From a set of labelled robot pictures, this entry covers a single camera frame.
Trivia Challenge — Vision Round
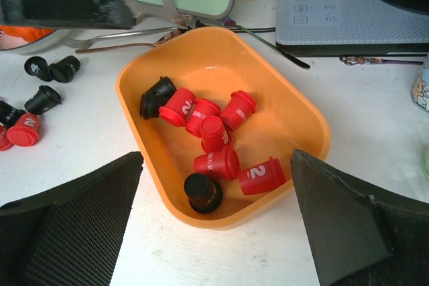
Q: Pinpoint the red capsule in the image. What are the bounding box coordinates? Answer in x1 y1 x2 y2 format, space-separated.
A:
0 125 13 152
219 90 257 131
6 113 40 147

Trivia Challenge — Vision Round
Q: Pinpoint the silver fork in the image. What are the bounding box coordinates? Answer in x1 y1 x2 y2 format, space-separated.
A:
59 27 187 50

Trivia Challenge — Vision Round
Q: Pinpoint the copper spoon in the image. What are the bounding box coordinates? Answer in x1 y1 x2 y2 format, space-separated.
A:
75 29 187 54

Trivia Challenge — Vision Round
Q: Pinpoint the grey induction cooker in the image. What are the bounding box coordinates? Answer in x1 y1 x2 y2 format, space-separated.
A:
275 0 428 57

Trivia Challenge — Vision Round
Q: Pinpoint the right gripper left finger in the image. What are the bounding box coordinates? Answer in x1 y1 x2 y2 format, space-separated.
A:
1 152 143 285

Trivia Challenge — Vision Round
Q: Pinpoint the orange storage basket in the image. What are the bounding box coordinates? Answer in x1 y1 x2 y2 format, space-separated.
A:
116 27 330 230

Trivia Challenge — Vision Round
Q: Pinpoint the red capsule cluster piece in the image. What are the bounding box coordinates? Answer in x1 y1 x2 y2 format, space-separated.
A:
200 116 233 153

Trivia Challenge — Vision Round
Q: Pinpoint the fruit bowl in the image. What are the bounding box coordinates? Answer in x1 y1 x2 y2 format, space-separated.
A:
1 25 72 54

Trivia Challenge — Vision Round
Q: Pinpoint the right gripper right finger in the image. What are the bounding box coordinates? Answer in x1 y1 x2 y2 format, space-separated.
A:
290 149 428 285

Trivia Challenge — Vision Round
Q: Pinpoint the paper cup black lid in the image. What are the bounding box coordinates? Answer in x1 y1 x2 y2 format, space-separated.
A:
410 54 429 113

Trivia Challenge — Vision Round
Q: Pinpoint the black capsule number four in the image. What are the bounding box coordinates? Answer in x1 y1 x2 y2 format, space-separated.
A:
23 56 53 82

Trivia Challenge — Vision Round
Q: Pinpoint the black capsule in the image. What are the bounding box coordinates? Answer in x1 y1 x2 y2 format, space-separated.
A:
48 56 81 83
24 85 62 115
184 173 223 214
139 76 177 119
0 100 25 129

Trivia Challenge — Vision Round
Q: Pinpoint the red capsule number two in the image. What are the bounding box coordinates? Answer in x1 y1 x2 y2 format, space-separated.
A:
159 87 196 127

